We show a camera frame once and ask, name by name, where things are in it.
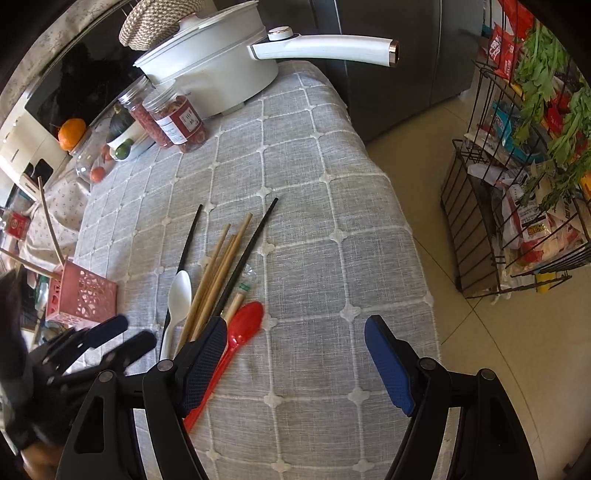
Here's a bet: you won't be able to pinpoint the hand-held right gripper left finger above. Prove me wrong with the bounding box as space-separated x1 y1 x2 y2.
58 316 229 480

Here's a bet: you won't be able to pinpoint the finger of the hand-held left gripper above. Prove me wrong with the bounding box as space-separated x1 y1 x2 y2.
55 330 158 386
51 315 129 365

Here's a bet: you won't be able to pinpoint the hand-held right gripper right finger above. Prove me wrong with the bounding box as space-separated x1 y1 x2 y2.
364 315 541 480

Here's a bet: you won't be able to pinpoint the pink perforated utensil holder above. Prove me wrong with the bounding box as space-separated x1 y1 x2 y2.
45 258 118 335

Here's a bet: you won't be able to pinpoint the red plastic spoon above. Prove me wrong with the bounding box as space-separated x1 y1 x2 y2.
184 301 265 433

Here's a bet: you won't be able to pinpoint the disposable chopsticks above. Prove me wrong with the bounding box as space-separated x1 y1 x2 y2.
222 263 257 324

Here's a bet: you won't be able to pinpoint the white plastic spoon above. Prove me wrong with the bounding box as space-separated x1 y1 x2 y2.
159 270 193 363

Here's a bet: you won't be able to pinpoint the black chopstick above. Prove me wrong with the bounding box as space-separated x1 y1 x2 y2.
215 198 280 321
158 204 204 363

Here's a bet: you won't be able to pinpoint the red tin can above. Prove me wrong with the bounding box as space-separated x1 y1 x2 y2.
4 211 31 241

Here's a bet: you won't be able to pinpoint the clear glass jar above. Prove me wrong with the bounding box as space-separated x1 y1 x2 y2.
71 134 116 185

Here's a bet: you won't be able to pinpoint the white bowl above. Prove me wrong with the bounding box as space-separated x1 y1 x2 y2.
105 124 155 160

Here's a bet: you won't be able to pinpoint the orange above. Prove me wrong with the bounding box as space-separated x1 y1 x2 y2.
58 119 88 151

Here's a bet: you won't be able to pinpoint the green squash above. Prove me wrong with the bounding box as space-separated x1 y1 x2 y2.
107 104 134 139

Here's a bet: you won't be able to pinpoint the clear jar of red berries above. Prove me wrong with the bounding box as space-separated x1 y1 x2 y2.
117 76 171 149

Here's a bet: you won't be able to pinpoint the labelled jar of red berries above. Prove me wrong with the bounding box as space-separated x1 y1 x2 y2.
142 88 208 153

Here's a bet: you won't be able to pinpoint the black microwave oven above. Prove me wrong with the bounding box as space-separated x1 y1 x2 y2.
23 41 148 148

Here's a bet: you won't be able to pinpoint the dark grey refrigerator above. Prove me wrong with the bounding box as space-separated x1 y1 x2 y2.
309 0 485 144

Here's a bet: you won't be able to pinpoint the white electric pot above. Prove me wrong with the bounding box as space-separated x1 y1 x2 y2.
134 0 402 118

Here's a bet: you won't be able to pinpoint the floral microwave cover cloth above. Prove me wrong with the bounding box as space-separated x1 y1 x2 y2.
9 0 134 93

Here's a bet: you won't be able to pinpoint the green leafy vegetables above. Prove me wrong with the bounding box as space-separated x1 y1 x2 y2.
512 23 591 208

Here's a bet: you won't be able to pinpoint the pile of snack packets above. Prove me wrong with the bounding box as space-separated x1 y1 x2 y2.
480 0 591 287

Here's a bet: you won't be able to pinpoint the black wire rack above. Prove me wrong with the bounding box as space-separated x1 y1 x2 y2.
438 60 591 301

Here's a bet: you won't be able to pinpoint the woven rope basket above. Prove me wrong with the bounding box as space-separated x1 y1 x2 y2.
119 0 204 51

